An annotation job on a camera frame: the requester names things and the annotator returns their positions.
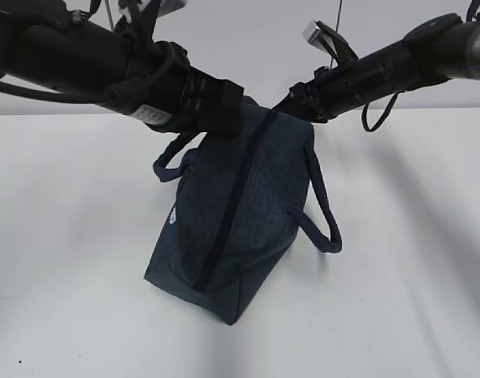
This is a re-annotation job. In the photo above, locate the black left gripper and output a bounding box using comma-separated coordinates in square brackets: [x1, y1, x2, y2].
[144, 39, 244, 139]

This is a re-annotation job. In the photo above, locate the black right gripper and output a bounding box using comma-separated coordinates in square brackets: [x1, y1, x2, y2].
[271, 66, 354, 124]

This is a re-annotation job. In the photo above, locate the dark blue lunch bag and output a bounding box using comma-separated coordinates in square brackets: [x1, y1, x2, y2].
[144, 97, 342, 325]

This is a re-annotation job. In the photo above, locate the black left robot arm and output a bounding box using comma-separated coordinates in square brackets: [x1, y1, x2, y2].
[0, 1, 244, 135]

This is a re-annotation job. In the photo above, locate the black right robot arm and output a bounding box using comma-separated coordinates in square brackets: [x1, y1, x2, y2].
[274, 1, 480, 124]

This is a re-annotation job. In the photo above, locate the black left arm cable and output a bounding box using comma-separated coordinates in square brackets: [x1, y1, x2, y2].
[0, 46, 177, 106]

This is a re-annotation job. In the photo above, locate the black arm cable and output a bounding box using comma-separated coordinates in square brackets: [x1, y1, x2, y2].
[361, 90, 406, 133]
[0, 46, 177, 106]

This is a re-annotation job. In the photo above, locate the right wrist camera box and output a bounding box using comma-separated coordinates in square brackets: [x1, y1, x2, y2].
[303, 20, 348, 57]

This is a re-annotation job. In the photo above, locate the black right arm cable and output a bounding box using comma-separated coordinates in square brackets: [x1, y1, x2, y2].
[361, 90, 406, 133]

